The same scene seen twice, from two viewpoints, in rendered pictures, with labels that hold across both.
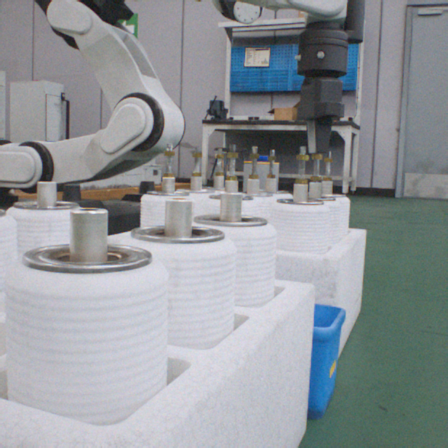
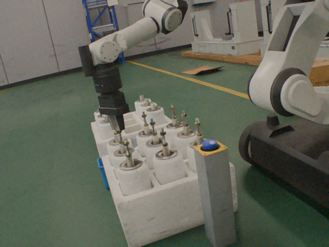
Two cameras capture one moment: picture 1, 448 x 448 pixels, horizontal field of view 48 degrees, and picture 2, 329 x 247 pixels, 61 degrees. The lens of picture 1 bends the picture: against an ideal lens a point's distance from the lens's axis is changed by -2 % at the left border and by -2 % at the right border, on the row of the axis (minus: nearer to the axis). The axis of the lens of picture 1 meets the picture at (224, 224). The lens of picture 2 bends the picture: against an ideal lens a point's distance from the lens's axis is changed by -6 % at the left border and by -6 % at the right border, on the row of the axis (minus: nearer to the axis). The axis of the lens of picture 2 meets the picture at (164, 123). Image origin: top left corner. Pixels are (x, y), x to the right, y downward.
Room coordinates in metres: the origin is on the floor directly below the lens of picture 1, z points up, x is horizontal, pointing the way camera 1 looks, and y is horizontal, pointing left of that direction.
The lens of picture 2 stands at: (1.77, -0.59, 0.64)
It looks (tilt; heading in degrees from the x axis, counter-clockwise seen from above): 18 degrees down; 144
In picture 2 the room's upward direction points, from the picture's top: 10 degrees counter-clockwise
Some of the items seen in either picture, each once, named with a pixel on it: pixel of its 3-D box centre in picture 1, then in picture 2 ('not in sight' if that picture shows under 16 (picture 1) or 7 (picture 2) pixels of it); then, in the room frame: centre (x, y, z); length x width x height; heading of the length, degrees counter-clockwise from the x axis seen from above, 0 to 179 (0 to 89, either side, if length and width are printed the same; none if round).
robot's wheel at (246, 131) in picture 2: not in sight; (260, 143); (1.10, 0.39, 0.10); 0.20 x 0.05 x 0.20; 69
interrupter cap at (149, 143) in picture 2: (252, 195); (156, 142); (0.97, -0.05, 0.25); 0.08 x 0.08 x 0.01
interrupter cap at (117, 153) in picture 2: (314, 198); (124, 151); (0.92, -0.16, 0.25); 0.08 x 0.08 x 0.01
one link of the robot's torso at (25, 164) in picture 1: (33, 166); not in sight; (1.44, 0.55, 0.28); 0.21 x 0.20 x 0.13; 69
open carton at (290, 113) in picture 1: (289, 113); not in sight; (5.72, -0.67, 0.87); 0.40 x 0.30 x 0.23; 55
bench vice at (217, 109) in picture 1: (217, 109); not in sight; (5.58, 0.11, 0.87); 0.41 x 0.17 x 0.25; 159
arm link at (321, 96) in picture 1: (319, 84); (111, 94); (0.92, -0.16, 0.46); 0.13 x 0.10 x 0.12; 11
